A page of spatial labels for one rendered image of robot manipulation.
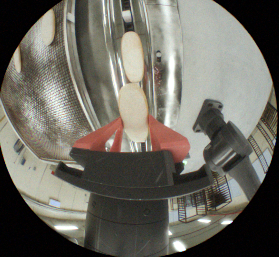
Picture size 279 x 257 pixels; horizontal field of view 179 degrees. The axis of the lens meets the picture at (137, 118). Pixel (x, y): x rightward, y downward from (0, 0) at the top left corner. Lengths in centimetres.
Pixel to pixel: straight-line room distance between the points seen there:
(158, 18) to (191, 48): 10
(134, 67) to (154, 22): 9
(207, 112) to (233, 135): 12
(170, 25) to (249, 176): 33
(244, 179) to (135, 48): 35
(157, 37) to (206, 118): 23
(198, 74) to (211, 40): 11
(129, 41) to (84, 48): 12
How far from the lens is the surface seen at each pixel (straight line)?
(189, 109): 27
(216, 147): 22
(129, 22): 20
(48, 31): 22
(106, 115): 27
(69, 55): 17
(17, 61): 33
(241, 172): 26
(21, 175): 402
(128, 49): 16
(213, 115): 28
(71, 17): 21
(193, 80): 24
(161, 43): 17
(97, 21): 25
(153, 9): 19
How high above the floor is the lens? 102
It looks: 53 degrees down
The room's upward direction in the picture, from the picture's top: 177 degrees counter-clockwise
